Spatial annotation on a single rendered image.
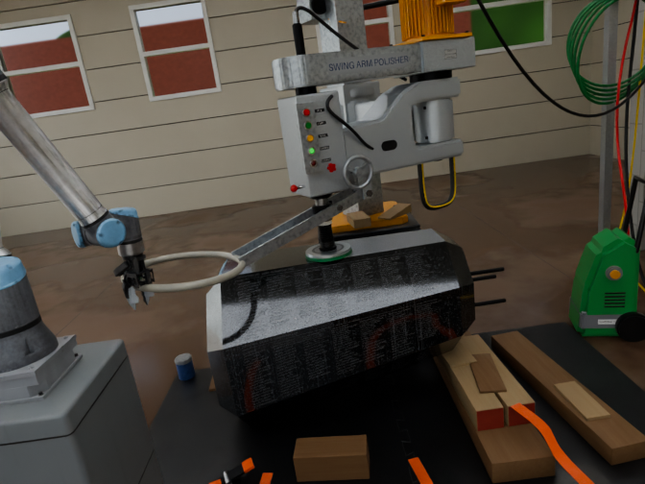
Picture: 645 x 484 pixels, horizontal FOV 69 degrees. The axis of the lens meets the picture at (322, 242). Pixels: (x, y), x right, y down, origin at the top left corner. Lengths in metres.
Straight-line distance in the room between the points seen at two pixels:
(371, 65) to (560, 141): 7.40
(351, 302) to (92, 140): 7.35
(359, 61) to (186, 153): 6.57
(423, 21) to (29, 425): 2.07
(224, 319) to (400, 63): 1.34
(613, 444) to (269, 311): 1.44
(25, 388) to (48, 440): 0.15
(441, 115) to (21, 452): 2.02
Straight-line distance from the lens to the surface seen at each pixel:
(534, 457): 2.11
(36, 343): 1.51
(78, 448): 1.43
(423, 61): 2.29
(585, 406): 2.40
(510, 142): 8.96
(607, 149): 4.17
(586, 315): 3.06
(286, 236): 2.05
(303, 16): 2.97
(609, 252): 2.96
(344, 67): 2.08
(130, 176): 8.81
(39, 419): 1.41
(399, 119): 2.22
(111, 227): 1.60
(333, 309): 2.04
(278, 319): 2.04
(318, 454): 2.09
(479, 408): 2.15
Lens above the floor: 1.48
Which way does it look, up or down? 16 degrees down
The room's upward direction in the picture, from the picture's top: 8 degrees counter-clockwise
